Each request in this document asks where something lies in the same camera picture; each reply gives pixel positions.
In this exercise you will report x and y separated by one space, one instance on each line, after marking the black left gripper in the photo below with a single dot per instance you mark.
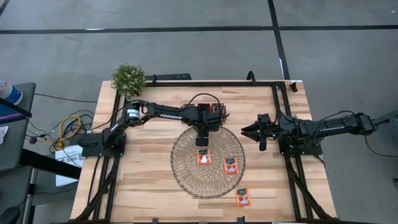
208 119

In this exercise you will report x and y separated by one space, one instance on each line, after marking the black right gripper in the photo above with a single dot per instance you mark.
270 127

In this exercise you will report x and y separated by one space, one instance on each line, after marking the beige tea packet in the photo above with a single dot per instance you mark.
218 109

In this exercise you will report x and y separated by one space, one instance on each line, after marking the orange tea packet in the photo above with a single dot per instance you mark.
204 157
242 198
231 166

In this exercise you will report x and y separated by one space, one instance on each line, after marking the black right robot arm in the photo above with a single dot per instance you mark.
335 127

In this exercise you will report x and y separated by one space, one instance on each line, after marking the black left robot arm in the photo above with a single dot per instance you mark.
161 114

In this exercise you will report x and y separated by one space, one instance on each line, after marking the black curved clamp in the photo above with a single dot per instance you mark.
251 76

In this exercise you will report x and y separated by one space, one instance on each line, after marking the round woven straw placemat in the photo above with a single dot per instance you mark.
192 174

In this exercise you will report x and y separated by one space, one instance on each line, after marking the potted green plant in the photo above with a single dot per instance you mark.
129 79

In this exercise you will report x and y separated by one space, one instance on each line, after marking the grey stand leg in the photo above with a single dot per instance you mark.
388 119

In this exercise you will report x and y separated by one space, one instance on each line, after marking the white paper sheet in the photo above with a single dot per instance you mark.
66 180

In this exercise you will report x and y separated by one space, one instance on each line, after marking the black beam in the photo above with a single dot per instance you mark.
46 161

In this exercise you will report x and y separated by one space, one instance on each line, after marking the grey side desk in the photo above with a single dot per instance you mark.
21 140

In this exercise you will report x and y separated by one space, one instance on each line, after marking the blue folder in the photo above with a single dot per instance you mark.
9 114

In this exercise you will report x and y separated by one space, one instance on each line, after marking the blue and white bottle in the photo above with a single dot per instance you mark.
9 92

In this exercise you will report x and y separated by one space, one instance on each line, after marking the white cloth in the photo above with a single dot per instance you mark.
2 133

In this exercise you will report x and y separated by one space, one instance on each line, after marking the black computer mouse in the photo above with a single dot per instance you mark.
9 216

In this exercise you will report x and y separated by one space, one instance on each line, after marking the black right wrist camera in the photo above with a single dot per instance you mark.
263 144

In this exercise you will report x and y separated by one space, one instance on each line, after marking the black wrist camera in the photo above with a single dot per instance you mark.
263 144
202 141

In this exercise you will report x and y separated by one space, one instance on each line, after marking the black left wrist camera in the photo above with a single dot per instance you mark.
202 141

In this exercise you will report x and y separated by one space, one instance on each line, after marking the black aluminium table frame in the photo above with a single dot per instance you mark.
236 83

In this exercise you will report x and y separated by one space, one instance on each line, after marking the black bar bracket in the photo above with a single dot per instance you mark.
169 76

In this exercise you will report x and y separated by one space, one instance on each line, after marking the small black bracket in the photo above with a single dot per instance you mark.
293 86

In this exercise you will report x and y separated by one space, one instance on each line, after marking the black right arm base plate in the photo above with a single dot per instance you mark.
311 151

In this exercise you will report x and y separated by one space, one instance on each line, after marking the black frame bracket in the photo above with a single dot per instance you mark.
154 221
240 220

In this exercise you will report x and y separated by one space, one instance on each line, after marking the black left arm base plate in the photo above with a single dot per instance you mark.
90 149

